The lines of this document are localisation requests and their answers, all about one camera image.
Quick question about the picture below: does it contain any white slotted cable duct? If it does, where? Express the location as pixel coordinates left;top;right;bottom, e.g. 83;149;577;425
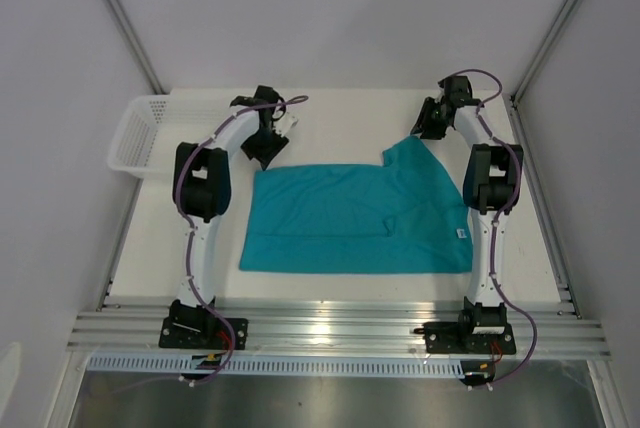
86;352;464;379

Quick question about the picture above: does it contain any left side aluminium rail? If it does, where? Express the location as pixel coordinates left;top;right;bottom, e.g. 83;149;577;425
95;179;143;311

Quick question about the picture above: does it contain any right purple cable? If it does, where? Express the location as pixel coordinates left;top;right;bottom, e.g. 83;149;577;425
452;67;539;364

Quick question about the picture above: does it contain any white plastic basket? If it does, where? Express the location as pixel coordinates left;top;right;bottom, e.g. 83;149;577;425
107;95;230;179

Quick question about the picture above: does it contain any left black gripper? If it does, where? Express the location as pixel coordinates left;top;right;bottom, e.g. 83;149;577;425
240;125;288;171

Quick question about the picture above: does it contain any purple cable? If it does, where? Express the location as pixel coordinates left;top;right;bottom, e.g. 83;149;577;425
452;67;539;364
177;94;310;349

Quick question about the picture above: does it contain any left aluminium frame post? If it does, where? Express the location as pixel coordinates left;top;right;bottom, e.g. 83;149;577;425
102;0;166;95

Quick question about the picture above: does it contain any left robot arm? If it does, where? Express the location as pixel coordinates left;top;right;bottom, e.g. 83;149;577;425
159;85;296;350

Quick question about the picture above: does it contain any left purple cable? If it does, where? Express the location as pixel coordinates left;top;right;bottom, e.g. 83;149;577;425
177;94;310;349

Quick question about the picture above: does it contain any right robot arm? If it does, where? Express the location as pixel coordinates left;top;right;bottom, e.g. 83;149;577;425
410;69;524;353

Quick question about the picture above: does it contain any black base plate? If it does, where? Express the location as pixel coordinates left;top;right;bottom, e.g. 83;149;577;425
158;318;249;350
414;321;516;355

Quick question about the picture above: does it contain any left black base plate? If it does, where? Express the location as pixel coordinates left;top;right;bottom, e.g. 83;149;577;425
158;318;249;350

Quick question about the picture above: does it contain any teal t-shirt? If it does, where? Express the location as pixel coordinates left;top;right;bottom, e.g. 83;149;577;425
239;137;473;275

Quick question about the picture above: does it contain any aluminium mounting rail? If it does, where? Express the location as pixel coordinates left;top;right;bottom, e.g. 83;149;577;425
66;297;612;360

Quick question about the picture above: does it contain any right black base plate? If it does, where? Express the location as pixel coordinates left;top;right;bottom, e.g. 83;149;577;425
414;321;516;355

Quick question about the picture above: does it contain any aluminium frame post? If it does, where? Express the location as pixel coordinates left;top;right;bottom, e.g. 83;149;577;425
102;0;166;95
509;0;584;106

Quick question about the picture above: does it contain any right aluminium frame post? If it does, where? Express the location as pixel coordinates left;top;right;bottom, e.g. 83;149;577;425
509;0;584;106

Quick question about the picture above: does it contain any right side aluminium rail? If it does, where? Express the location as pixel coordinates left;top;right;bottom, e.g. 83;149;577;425
507;98;583;319

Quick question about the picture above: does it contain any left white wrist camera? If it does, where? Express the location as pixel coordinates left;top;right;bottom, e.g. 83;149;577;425
273;111;298;136

